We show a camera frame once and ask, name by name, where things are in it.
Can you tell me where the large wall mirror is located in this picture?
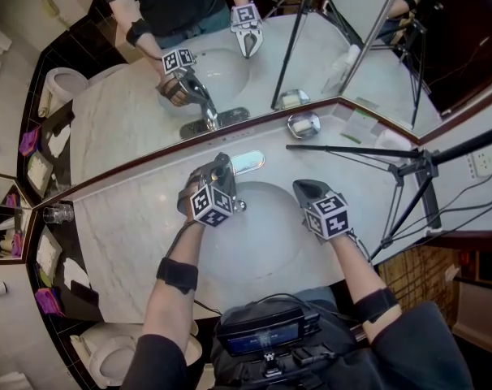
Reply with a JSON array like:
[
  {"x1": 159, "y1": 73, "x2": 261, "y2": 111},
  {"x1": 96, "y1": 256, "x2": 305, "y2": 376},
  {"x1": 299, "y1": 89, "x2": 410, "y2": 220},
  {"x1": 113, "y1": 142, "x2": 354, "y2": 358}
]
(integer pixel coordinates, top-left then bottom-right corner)
[{"x1": 0, "y1": 0, "x2": 492, "y2": 264}]

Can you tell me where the white toilet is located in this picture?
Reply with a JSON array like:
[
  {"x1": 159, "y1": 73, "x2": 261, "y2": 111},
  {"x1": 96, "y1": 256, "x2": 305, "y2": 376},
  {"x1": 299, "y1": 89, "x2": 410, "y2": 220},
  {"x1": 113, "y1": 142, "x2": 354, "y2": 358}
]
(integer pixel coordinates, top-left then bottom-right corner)
[{"x1": 69, "y1": 322, "x2": 203, "y2": 390}]

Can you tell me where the person's black shirt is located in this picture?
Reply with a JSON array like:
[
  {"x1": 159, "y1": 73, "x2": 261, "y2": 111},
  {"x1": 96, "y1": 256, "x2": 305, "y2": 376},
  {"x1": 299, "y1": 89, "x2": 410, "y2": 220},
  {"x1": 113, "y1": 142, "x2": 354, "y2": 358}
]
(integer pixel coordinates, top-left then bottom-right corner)
[{"x1": 123, "y1": 287, "x2": 475, "y2": 390}]

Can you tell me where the purple packet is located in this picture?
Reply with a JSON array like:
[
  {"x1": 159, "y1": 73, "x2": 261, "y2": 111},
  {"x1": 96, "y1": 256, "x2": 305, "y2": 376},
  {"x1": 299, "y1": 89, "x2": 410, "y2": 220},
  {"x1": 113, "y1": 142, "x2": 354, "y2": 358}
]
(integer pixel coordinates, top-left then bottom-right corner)
[{"x1": 34, "y1": 287, "x2": 66, "y2": 317}]

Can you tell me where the person's right forearm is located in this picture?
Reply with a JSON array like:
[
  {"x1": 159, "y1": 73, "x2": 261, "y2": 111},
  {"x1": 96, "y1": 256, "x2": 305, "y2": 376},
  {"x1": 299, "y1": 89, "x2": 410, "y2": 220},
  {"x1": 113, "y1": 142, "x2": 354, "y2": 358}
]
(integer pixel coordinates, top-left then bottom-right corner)
[{"x1": 330, "y1": 228, "x2": 403, "y2": 344}]

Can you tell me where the black chest-mounted device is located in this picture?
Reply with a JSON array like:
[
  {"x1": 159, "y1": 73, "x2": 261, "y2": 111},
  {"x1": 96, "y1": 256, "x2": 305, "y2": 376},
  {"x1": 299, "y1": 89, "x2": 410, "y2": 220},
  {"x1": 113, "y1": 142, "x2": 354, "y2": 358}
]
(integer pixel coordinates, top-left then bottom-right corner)
[{"x1": 214, "y1": 303, "x2": 322, "y2": 378}]

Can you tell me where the white folded towel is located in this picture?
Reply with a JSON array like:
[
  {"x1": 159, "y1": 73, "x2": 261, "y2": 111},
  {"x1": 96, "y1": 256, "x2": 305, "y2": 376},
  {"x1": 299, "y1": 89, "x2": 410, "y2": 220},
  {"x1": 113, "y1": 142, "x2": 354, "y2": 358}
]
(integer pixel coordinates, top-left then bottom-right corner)
[{"x1": 62, "y1": 257, "x2": 92, "y2": 291}]

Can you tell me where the black flat box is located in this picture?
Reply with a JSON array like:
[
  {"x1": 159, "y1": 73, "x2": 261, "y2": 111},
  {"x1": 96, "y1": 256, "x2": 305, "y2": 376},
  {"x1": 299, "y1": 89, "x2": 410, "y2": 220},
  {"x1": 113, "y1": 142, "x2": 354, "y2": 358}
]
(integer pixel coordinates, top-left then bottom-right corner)
[{"x1": 69, "y1": 280, "x2": 101, "y2": 309}]

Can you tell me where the chrome sink faucet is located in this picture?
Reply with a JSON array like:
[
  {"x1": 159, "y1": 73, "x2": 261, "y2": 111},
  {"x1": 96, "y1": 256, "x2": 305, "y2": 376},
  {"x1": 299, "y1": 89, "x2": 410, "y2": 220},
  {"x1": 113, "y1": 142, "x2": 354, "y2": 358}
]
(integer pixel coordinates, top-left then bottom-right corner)
[{"x1": 228, "y1": 149, "x2": 266, "y2": 213}]

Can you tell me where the white paper card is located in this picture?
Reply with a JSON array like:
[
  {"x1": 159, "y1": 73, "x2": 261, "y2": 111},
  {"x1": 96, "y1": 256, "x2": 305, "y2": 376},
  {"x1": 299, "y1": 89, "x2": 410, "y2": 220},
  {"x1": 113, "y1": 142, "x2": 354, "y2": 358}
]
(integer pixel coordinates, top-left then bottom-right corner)
[{"x1": 339, "y1": 107, "x2": 381, "y2": 142}]

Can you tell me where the white sink basin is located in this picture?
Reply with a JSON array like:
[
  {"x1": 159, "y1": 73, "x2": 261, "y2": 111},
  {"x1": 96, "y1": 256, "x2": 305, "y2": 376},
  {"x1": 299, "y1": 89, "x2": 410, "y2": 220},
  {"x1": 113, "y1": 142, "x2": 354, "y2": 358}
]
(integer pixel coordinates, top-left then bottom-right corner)
[{"x1": 196, "y1": 180, "x2": 309, "y2": 280}]

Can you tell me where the black tripod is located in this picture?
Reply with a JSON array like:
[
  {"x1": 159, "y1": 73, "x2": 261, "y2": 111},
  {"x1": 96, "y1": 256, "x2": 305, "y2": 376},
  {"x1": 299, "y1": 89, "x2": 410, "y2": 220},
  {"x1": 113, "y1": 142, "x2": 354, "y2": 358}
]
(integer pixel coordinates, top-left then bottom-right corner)
[{"x1": 285, "y1": 119, "x2": 492, "y2": 262}]

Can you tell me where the clear drinking glass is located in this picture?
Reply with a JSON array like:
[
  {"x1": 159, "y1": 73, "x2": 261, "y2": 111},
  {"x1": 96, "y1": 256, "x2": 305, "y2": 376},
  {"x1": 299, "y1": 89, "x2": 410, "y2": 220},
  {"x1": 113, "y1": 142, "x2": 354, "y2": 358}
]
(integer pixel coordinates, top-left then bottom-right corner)
[{"x1": 42, "y1": 202, "x2": 75, "y2": 225}]

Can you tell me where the white wall outlet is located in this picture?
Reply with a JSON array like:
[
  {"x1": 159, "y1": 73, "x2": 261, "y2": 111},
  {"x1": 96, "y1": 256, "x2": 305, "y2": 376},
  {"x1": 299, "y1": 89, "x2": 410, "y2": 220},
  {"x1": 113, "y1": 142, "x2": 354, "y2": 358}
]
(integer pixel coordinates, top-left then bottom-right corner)
[{"x1": 467, "y1": 147, "x2": 492, "y2": 179}]

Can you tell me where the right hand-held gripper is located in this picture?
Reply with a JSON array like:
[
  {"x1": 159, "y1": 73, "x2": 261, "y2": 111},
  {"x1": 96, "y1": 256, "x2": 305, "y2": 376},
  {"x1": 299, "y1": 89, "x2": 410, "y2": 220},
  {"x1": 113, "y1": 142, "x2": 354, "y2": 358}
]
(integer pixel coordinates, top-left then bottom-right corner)
[{"x1": 291, "y1": 178, "x2": 350, "y2": 245}]

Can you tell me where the black armband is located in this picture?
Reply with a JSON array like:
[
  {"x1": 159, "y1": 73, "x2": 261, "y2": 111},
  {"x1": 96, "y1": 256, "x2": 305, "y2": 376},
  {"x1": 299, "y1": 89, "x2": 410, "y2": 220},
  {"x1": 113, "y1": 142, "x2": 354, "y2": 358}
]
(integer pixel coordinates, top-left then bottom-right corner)
[
  {"x1": 155, "y1": 257, "x2": 200, "y2": 294},
  {"x1": 353, "y1": 286, "x2": 402, "y2": 323}
]

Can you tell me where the black right armband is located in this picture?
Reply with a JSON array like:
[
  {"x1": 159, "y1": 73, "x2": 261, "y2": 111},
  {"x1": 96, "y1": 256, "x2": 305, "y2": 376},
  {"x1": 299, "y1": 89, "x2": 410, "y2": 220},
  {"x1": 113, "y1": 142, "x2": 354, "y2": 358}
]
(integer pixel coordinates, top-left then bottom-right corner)
[{"x1": 353, "y1": 286, "x2": 402, "y2": 323}]

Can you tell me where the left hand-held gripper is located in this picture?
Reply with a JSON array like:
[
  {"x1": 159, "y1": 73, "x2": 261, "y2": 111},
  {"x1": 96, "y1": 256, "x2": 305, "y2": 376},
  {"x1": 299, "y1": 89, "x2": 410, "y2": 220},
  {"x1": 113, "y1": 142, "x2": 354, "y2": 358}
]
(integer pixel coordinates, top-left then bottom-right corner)
[{"x1": 188, "y1": 152, "x2": 238, "y2": 229}]

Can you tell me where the person's left hand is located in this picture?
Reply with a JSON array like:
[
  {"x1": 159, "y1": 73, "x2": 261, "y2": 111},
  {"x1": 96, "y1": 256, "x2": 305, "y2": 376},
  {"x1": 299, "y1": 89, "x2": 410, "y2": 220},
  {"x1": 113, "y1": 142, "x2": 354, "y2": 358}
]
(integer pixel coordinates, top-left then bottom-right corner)
[{"x1": 177, "y1": 167, "x2": 209, "y2": 225}]

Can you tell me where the metal soap dish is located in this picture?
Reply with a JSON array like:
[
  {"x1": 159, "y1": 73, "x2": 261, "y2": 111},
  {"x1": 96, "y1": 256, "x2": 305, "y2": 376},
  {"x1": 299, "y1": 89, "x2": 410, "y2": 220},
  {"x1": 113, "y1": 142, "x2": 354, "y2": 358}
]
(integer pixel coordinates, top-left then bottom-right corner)
[{"x1": 286, "y1": 110, "x2": 322, "y2": 140}]

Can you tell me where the black left armband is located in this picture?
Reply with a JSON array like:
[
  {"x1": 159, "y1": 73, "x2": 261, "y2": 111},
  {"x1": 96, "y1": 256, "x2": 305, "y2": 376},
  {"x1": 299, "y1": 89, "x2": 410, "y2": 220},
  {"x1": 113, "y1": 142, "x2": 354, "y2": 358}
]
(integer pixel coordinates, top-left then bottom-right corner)
[{"x1": 155, "y1": 257, "x2": 200, "y2": 294}]

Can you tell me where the black power cable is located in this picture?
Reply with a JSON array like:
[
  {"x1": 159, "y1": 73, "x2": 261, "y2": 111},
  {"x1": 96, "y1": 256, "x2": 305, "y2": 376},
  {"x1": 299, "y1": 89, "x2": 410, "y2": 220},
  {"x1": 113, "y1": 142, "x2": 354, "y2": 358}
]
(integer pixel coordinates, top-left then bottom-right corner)
[{"x1": 367, "y1": 191, "x2": 492, "y2": 266}]

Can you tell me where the white square tray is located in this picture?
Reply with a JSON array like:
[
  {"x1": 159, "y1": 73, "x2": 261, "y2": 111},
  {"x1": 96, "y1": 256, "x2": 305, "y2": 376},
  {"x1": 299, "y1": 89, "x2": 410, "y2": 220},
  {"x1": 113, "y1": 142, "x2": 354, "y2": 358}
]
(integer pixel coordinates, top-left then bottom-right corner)
[{"x1": 35, "y1": 232, "x2": 63, "y2": 276}]

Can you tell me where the person's left forearm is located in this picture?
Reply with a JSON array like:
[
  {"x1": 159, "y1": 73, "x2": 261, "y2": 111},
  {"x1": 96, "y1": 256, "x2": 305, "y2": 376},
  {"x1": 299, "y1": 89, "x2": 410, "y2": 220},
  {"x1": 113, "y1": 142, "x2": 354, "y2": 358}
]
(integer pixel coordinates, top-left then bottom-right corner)
[{"x1": 141, "y1": 219, "x2": 203, "y2": 343}]

